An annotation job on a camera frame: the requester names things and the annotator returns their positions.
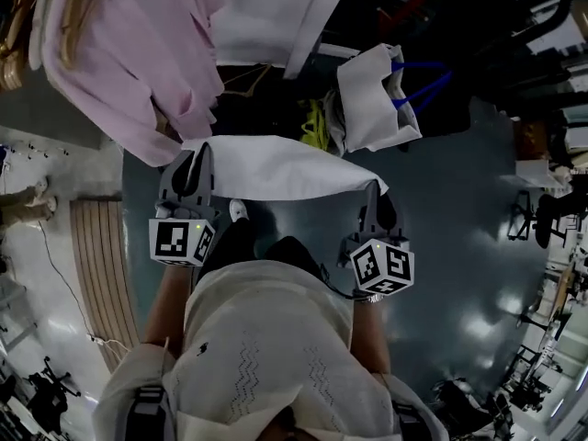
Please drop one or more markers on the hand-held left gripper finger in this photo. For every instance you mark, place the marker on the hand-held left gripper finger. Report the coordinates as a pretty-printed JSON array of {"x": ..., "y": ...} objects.
[
  {"x": 167, "y": 184},
  {"x": 209, "y": 182}
]

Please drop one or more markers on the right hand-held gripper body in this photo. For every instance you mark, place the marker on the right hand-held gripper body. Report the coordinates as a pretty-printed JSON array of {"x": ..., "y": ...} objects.
[{"x": 383, "y": 267}]

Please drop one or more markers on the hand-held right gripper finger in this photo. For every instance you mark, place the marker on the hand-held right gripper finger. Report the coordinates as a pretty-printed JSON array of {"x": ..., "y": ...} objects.
[
  {"x": 388, "y": 214},
  {"x": 369, "y": 214}
]

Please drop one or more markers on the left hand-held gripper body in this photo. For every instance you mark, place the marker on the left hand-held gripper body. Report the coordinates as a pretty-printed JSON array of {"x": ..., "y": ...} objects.
[{"x": 172, "y": 241}]

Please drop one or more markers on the white garment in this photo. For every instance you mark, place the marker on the white garment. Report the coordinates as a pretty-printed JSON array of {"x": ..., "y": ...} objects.
[{"x": 275, "y": 168}]

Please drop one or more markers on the person's right forearm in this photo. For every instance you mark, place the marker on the person's right forearm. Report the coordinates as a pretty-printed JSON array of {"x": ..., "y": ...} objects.
[{"x": 369, "y": 333}]

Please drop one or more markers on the person's left forearm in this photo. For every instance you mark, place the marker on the person's left forearm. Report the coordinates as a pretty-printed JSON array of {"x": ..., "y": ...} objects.
[{"x": 167, "y": 306}]

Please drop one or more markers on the silver wristwatch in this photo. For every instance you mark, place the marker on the silver wristwatch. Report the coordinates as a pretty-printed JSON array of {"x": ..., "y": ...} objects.
[{"x": 371, "y": 298}]

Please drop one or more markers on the person's white shoe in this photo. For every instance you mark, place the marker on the person's white shoe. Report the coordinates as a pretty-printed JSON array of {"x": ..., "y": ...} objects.
[{"x": 238, "y": 209}]

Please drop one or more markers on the person's black trousers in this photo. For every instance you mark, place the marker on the person's black trousers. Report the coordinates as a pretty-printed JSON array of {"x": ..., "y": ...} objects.
[{"x": 239, "y": 246}]

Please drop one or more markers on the wooden slat platform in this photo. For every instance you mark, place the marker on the wooden slat platform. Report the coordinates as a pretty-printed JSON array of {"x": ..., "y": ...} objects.
[{"x": 103, "y": 269}]

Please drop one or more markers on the white power strip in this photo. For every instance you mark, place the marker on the white power strip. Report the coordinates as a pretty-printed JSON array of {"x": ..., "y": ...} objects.
[{"x": 96, "y": 338}]

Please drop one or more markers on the pink hanging garments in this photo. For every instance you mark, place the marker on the pink hanging garments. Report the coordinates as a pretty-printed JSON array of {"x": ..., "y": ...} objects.
[{"x": 133, "y": 62}]

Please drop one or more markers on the cream knit sweater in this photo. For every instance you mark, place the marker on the cream knit sweater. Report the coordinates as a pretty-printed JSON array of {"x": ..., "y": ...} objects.
[{"x": 271, "y": 338}]

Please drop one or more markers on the black office chair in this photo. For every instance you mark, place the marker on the black office chair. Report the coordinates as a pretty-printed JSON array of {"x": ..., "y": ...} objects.
[{"x": 546, "y": 218}]

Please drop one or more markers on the white hung sheet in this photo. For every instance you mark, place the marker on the white hung sheet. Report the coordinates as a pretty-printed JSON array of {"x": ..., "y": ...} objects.
[{"x": 275, "y": 16}]

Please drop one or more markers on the row of gold hangers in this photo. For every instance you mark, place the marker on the row of gold hangers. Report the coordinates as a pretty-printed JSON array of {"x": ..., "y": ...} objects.
[{"x": 11, "y": 30}]

